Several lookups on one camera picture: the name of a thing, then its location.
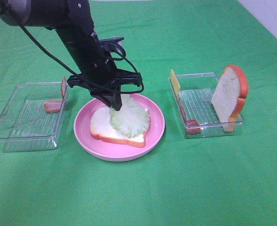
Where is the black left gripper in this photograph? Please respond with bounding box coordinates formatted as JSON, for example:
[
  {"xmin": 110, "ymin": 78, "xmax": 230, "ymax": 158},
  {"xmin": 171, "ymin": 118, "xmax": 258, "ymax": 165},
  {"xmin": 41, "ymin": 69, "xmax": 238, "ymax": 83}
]
[{"xmin": 67, "ymin": 56, "xmax": 142, "ymax": 111}]

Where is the toy lettuce leaf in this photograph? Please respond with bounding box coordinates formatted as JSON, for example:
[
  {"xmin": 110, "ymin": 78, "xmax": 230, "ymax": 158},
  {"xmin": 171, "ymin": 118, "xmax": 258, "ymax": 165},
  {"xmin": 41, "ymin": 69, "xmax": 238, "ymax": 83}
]
[{"xmin": 109, "ymin": 94, "xmax": 150, "ymax": 138}]

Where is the toy bread slice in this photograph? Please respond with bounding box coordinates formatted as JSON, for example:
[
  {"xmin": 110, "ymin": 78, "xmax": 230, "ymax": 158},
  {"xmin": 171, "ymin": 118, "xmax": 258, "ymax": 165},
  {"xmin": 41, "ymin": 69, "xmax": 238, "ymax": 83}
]
[
  {"xmin": 211, "ymin": 65, "xmax": 249, "ymax": 132},
  {"xmin": 89, "ymin": 106, "xmax": 146, "ymax": 147}
]

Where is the toy bacon strip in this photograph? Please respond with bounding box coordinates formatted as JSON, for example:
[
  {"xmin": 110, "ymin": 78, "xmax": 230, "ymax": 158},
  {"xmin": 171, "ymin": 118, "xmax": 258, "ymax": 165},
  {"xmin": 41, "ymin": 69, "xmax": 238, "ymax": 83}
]
[
  {"xmin": 43, "ymin": 76, "xmax": 66, "ymax": 113},
  {"xmin": 177, "ymin": 94, "xmax": 202, "ymax": 135}
]

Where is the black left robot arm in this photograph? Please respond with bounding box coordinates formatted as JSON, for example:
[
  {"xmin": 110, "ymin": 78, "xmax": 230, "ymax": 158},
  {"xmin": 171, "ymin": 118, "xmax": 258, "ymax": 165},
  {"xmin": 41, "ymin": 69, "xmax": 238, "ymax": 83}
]
[{"xmin": 0, "ymin": 0, "xmax": 144, "ymax": 111}]

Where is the pink round plate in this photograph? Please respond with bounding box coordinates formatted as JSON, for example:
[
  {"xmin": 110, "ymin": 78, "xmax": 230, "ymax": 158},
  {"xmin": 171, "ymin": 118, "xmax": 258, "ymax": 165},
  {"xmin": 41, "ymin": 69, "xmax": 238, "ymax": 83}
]
[{"xmin": 73, "ymin": 94, "xmax": 165, "ymax": 161}]

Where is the yellow toy cheese slice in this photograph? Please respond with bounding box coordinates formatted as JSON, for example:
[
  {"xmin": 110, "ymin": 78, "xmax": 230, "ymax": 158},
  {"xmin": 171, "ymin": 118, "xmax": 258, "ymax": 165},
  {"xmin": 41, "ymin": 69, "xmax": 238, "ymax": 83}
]
[{"xmin": 170, "ymin": 69, "xmax": 180, "ymax": 94}]

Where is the right clear plastic tray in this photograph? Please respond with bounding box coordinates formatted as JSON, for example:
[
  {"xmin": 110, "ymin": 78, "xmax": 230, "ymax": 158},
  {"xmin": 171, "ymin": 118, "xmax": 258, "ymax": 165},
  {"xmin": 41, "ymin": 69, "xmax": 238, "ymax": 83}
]
[{"xmin": 169, "ymin": 73, "xmax": 244, "ymax": 138}]

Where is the clear plastic tray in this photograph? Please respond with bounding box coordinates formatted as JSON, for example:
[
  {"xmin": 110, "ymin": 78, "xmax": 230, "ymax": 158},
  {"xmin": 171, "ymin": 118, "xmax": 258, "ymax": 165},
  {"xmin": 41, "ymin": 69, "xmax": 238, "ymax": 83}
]
[
  {"xmin": 0, "ymin": 82, "xmax": 68, "ymax": 152},
  {"xmin": 169, "ymin": 73, "xmax": 244, "ymax": 138}
]

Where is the left clear plastic tray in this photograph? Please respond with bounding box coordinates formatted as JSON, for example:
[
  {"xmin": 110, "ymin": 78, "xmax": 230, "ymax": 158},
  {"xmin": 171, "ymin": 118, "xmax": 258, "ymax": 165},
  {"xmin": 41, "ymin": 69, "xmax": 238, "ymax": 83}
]
[{"xmin": 0, "ymin": 82, "xmax": 68, "ymax": 152}]

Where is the green tablecloth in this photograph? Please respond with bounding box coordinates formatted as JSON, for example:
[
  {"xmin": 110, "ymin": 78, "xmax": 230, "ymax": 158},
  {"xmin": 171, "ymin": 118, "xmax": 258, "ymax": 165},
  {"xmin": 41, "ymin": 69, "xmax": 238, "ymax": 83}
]
[{"xmin": 0, "ymin": 0, "xmax": 277, "ymax": 226}]

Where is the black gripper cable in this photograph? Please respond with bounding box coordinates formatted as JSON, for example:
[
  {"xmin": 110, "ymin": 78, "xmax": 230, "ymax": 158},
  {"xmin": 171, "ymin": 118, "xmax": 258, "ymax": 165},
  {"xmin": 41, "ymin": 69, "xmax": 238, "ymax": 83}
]
[{"xmin": 1, "ymin": 4, "xmax": 145, "ymax": 95}]

